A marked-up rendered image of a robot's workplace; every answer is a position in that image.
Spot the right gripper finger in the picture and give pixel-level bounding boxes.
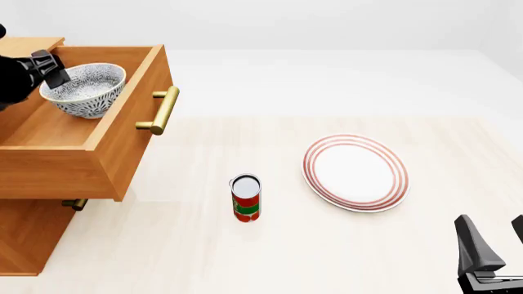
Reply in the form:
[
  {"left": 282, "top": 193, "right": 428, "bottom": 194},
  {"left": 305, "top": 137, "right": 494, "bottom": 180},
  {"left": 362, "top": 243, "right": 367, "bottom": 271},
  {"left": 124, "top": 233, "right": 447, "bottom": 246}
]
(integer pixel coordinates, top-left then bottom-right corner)
[
  {"left": 511, "top": 214, "right": 523, "bottom": 245},
  {"left": 454, "top": 213, "right": 507, "bottom": 275}
]

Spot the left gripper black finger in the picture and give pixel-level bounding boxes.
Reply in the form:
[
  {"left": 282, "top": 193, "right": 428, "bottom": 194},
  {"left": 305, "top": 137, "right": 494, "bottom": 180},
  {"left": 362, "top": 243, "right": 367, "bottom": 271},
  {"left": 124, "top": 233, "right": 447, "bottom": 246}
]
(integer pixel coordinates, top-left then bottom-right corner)
[{"left": 43, "top": 68, "right": 72, "bottom": 91}]

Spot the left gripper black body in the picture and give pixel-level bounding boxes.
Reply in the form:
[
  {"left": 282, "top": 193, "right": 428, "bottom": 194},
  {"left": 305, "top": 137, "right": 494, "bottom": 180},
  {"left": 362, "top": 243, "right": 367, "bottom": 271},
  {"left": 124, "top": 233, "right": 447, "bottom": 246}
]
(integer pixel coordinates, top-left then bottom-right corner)
[{"left": 30, "top": 49, "right": 66, "bottom": 82}]

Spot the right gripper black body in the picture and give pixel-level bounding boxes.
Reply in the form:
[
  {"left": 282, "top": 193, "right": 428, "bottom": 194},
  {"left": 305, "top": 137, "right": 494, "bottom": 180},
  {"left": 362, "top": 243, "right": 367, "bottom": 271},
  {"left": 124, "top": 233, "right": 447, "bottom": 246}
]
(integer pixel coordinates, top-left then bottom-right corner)
[{"left": 456, "top": 269, "right": 523, "bottom": 294}]

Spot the white black patterned bowl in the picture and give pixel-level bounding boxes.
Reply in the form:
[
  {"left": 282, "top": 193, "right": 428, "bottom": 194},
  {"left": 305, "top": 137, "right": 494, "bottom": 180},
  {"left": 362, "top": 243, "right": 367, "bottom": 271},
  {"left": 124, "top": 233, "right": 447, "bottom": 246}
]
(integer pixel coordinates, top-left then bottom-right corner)
[{"left": 38, "top": 62, "right": 127, "bottom": 120}]

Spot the wooden drawer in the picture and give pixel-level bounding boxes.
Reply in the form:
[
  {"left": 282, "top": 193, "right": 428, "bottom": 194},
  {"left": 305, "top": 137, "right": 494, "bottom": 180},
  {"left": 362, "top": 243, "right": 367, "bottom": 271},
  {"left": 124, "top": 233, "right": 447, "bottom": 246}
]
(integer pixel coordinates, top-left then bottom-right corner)
[{"left": 0, "top": 44, "right": 175, "bottom": 203}]

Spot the wooden cabinet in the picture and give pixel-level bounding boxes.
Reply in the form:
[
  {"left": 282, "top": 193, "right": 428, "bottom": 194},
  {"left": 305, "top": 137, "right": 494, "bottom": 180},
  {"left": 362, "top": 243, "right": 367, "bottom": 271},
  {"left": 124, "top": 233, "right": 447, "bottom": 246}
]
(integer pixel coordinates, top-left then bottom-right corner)
[{"left": 0, "top": 36, "right": 77, "bottom": 277}]

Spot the white plate with red rings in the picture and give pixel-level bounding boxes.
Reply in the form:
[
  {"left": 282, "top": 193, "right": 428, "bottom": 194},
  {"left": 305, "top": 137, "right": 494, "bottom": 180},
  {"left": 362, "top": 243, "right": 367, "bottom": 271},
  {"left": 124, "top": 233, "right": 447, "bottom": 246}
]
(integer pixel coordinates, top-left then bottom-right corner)
[{"left": 301, "top": 133, "right": 411, "bottom": 214}]

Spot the red green food tin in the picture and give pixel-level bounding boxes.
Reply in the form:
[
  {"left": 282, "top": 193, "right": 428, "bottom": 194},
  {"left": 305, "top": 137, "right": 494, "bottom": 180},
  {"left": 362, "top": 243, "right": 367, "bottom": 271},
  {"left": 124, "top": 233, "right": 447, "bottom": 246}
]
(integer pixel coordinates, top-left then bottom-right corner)
[{"left": 228, "top": 172, "right": 262, "bottom": 224}]

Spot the long brass drawer handle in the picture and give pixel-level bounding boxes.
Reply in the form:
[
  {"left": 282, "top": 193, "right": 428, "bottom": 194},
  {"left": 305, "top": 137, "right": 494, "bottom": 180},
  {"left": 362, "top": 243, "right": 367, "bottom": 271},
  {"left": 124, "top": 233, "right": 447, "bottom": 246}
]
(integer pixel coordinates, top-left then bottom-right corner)
[{"left": 135, "top": 85, "right": 181, "bottom": 136}]

